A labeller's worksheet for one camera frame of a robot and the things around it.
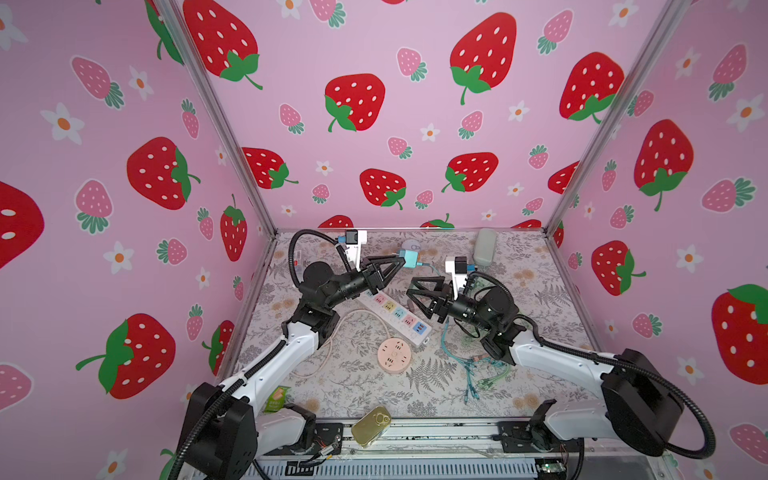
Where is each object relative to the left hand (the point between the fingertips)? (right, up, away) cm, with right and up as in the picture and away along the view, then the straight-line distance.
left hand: (402, 263), depth 66 cm
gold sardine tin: (-8, -41, +7) cm, 42 cm away
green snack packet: (-34, -37, +14) cm, 53 cm away
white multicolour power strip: (+3, -20, +26) cm, 33 cm away
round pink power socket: (-2, -27, +20) cm, 34 cm away
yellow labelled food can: (+4, +6, +42) cm, 43 cm away
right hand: (+2, -6, +1) cm, 6 cm away
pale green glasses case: (+34, +5, +49) cm, 60 cm away
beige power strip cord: (-14, -15, -5) cm, 21 cm away
